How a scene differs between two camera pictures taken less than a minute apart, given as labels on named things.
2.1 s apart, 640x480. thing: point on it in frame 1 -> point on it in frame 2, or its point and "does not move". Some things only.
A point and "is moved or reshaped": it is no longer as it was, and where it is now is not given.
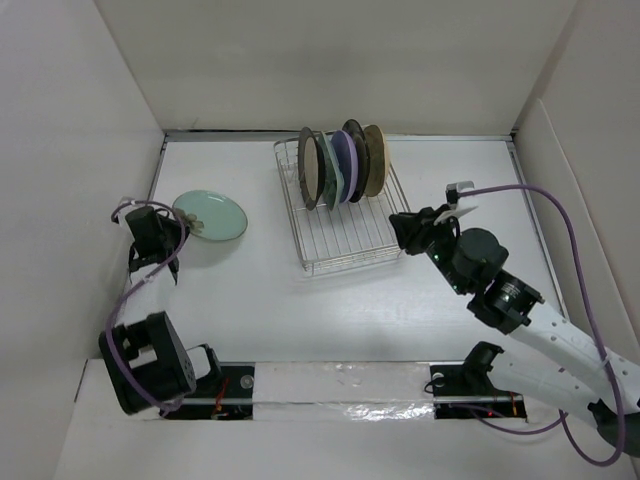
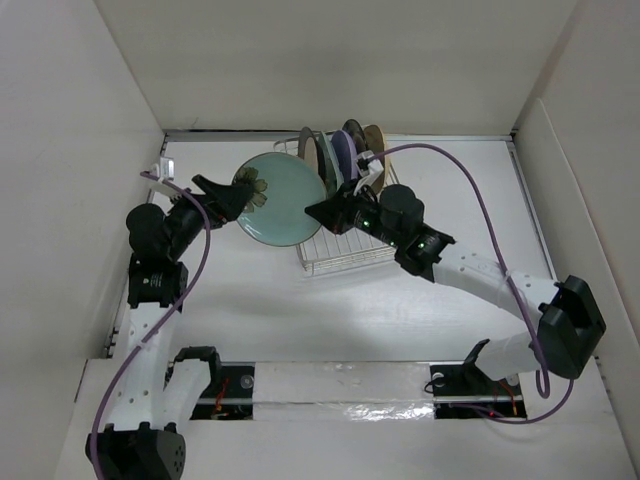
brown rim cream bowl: [311, 166] does not move
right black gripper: [412, 229] -> [336, 211]
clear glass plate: [221, 216] is moved or reshaped
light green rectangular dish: [332, 172] does not move
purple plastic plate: [347, 158] does not move
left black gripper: [173, 224] does not move
